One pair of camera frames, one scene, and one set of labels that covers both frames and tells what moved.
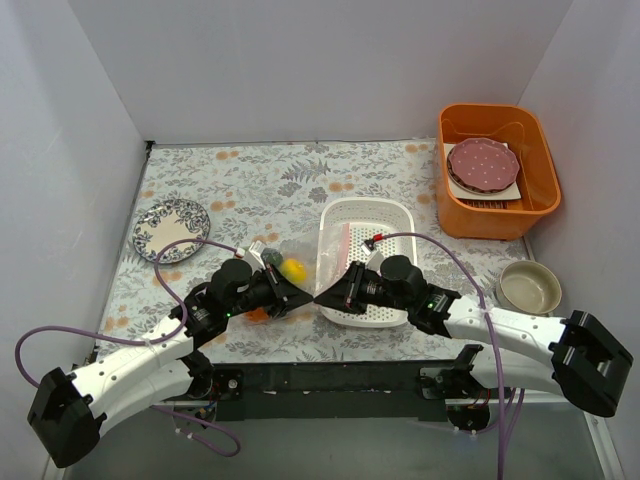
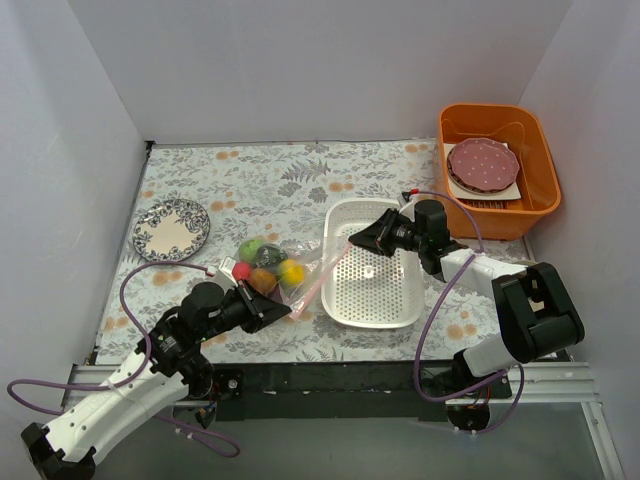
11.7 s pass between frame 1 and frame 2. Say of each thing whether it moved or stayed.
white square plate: stayed
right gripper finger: moved
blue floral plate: stayed
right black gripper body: moved
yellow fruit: stayed
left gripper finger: moved
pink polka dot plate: stayed
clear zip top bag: moved
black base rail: stayed
